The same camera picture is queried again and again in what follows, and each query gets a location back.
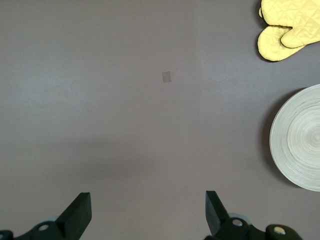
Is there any yellow quilted oven mitt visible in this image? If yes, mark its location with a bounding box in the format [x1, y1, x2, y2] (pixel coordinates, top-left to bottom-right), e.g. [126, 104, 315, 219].
[258, 0, 320, 48]
[256, 24, 310, 63]

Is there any round light wooden plate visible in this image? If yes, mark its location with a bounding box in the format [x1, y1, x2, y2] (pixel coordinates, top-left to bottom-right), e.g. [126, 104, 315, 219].
[269, 83, 320, 193]

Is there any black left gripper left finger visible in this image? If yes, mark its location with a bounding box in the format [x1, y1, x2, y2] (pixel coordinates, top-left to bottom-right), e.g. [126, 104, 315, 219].
[0, 192, 92, 240]

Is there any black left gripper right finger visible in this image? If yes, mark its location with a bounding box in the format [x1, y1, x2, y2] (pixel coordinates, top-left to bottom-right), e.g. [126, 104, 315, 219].
[204, 190, 303, 240]

